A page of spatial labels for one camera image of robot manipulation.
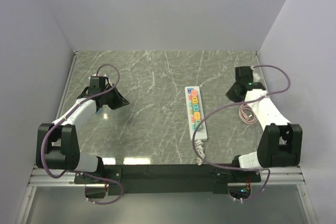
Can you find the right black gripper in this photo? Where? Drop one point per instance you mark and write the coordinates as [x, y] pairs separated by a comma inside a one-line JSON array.
[[230, 95]]

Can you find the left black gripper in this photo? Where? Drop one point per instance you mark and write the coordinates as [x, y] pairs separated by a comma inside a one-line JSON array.
[[120, 100]]

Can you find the white multicolour power strip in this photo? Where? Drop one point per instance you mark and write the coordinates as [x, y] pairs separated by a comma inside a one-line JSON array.
[[195, 112]]

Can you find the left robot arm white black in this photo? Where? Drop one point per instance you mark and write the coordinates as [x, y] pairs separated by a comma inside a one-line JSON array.
[[57, 142]]

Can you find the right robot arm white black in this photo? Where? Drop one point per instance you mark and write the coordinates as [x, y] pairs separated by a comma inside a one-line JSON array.
[[281, 141]]

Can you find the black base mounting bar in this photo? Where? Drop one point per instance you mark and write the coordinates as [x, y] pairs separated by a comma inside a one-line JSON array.
[[187, 178]]

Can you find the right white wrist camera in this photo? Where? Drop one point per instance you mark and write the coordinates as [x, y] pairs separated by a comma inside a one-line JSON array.
[[256, 76]]

